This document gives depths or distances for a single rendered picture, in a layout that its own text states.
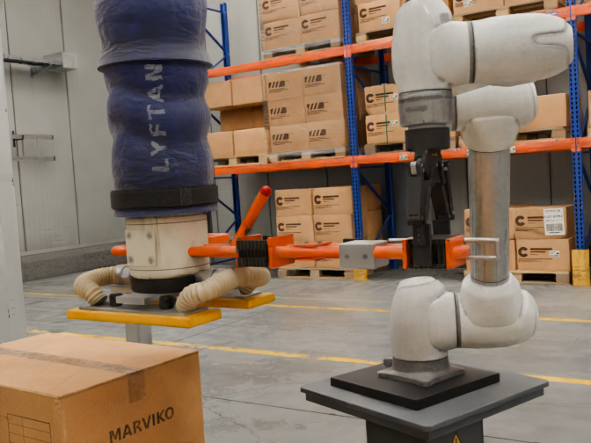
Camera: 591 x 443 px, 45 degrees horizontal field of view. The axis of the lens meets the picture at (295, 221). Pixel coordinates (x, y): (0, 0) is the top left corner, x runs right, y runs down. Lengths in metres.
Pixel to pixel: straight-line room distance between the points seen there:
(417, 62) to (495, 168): 0.67
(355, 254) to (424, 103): 0.29
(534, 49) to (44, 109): 11.83
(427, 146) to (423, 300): 0.84
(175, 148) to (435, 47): 0.56
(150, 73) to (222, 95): 9.04
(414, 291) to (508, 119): 0.54
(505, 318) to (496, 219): 0.28
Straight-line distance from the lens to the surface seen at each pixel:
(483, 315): 1.98
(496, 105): 1.75
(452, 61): 1.21
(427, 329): 1.99
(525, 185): 9.89
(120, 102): 1.49
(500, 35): 1.22
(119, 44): 1.50
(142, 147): 1.47
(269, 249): 1.35
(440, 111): 1.21
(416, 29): 1.21
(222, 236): 1.76
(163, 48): 1.47
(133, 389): 1.66
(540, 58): 1.23
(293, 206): 9.82
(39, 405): 1.60
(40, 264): 12.36
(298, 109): 9.69
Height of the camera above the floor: 1.35
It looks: 3 degrees down
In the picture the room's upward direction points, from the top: 4 degrees counter-clockwise
